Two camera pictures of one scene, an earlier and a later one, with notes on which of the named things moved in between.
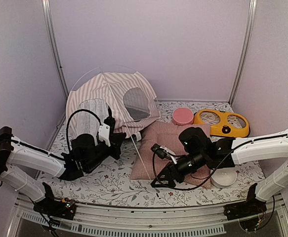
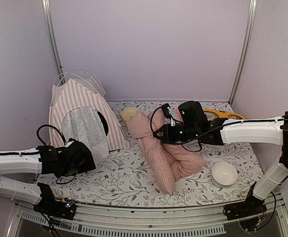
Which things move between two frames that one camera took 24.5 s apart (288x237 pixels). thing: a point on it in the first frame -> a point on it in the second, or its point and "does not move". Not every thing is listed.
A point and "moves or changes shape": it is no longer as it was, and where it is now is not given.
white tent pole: [119, 106] -> [85, 70]
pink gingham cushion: [166, 134] moves or changes shape
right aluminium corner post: [245, 51] does not move
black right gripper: [170, 175] -> [167, 138]
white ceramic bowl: [223, 177] does not move
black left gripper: [116, 140] -> [85, 167]
